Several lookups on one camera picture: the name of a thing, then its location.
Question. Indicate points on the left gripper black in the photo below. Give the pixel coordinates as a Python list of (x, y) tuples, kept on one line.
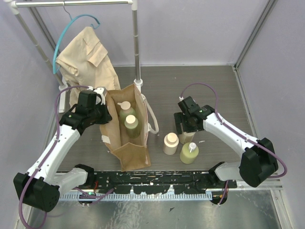
[(105, 114)]

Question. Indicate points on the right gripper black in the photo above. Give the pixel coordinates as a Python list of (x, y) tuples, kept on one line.
[(178, 119)]

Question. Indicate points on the green pump bottle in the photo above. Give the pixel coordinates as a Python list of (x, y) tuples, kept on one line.
[(126, 110), (189, 152)]

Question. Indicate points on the green bottle beige cap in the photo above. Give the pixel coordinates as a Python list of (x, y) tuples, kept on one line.
[(132, 126)]

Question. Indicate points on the brown canvas bag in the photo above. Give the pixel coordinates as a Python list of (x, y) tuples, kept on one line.
[(132, 153)]

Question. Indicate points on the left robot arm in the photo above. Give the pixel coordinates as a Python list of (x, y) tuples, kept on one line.
[(39, 187)]

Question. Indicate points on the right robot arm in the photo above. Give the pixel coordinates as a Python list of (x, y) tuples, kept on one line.
[(257, 162)]

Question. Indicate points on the beige shirt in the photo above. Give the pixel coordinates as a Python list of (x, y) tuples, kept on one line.
[(85, 62)]

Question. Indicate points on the teal clothes hanger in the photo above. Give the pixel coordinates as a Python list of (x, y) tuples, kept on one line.
[(72, 21)]

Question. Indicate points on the white clothes rack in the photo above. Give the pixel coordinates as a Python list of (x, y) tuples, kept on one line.
[(14, 8)]

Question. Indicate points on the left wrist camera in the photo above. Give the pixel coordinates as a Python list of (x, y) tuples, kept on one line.
[(101, 93)]

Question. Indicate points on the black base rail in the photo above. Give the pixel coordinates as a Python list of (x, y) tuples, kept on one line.
[(154, 182)]

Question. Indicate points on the white cable tray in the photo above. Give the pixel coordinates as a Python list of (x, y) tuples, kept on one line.
[(169, 196)]

